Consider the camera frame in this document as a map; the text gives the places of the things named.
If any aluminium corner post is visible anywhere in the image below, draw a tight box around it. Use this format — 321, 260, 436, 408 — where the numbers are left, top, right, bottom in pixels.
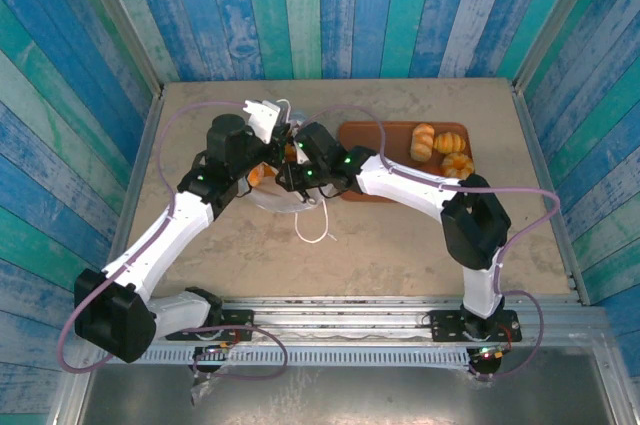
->
513, 0, 609, 91
69, 0, 165, 99

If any white printed paper bag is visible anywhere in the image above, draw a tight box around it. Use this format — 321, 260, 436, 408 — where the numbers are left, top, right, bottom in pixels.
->
238, 98, 332, 245

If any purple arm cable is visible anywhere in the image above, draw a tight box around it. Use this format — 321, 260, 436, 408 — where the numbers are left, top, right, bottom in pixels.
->
56, 100, 290, 381
298, 104, 561, 382

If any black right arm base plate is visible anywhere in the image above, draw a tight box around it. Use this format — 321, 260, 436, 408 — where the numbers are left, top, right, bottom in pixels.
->
428, 308, 522, 344

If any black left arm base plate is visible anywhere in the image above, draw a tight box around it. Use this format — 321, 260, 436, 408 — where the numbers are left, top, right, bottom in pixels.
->
165, 308, 255, 342

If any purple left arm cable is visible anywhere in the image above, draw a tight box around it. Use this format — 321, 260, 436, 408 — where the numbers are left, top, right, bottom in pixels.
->
56, 100, 290, 381

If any brown rectangular tray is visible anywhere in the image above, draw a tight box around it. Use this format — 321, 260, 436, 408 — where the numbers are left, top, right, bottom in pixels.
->
337, 120, 475, 205

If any ring-shaped orange bread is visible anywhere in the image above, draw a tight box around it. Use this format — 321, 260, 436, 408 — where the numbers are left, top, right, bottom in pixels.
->
439, 151, 475, 181

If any steel sheet panel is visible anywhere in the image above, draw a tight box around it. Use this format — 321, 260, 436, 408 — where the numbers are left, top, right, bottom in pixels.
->
47, 362, 634, 425

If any small orange shell bread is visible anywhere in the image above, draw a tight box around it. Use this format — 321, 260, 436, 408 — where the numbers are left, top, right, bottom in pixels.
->
432, 131, 467, 155

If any aluminium table side rail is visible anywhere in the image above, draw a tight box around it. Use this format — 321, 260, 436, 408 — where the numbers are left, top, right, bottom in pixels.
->
112, 92, 165, 251
512, 83, 591, 304

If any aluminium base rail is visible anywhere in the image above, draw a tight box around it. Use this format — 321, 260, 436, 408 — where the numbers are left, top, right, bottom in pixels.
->
74, 294, 609, 346

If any cream striped loaf bread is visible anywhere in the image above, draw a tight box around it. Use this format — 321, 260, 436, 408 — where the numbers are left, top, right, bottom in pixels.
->
409, 123, 436, 163

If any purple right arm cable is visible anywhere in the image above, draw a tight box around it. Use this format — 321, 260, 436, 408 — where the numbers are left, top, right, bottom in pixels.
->
298, 104, 561, 382

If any white slotted cable duct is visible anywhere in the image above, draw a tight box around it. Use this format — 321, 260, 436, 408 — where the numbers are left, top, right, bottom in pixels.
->
93, 347, 471, 371

